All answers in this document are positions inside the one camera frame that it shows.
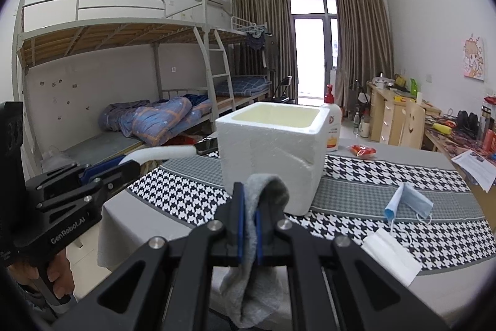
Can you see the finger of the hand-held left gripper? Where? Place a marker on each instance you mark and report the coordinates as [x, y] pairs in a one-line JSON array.
[[100, 169], [116, 176]]

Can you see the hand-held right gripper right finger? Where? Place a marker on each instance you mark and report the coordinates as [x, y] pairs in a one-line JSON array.
[[259, 234]]

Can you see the pink cartoon wall poster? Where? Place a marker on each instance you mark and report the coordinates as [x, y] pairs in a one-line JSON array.
[[473, 57]]

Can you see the white foam box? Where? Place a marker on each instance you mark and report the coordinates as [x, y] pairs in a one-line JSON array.
[[271, 160]]

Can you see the red snack packet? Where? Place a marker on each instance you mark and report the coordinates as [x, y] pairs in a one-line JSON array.
[[362, 150]]

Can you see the white face mask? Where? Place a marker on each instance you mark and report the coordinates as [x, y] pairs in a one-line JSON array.
[[391, 255]]

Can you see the wooden chair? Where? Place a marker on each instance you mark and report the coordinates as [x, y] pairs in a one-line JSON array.
[[412, 125]]

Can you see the wooden drawer cabinet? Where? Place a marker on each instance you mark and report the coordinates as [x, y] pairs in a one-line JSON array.
[[387, 117]]

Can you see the white foam tube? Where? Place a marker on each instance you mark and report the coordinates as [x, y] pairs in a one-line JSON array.
[[166, 152]]

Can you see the grey houndstooth tablecloth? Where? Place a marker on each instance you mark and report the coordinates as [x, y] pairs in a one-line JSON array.
[[162, 226]]

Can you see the person's left hand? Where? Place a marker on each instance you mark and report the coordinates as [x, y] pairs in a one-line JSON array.
[[62, 276]]

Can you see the brown curtain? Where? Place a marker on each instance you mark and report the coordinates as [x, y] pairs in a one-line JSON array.
[[275, 44], [364, 44]]

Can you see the row of toiletry bottles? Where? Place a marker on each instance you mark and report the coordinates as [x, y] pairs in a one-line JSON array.
[[489, 137]]

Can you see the metal bunk bed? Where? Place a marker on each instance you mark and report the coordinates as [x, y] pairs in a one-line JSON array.
[[248, 86], [116, 32]]

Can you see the black phone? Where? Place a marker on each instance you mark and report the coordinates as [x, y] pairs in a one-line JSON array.
[[207, 147]]

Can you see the glass balcony door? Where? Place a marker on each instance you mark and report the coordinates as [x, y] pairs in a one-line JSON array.
[[310, 55]]

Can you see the grey cloth rag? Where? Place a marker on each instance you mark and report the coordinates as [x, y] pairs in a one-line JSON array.
[[255, 296]]

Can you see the blue checked quilt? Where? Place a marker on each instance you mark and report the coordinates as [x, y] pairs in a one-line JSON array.
[[155, 117]]

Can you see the blue face mask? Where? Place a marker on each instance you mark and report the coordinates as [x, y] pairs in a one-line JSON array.
[[414, 203]]

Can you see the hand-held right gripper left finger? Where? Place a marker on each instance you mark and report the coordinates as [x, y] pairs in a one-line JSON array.
[[240, 222]]

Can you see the wooden desk with patterned cloth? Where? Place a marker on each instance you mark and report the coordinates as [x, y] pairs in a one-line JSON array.
[[461, 145]]

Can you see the hanging dark clothes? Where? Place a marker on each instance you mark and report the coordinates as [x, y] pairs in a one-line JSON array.
[[255, 42]]

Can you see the printed paper sheets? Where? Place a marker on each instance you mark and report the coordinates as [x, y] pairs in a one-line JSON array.
[[478, 168]]

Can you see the white pump lotion bottle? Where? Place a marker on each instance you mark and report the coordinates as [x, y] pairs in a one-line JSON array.
[[334, 129]]

